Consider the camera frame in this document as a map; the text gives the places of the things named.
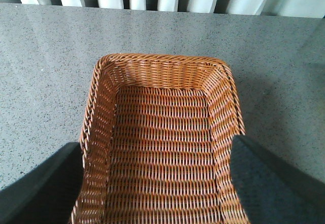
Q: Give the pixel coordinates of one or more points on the brown wicker basket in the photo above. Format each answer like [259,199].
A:
[156,141]

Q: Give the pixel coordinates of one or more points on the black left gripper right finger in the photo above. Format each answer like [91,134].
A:
[270,189]

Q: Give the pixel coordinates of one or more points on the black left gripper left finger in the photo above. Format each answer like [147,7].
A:
[48,193]

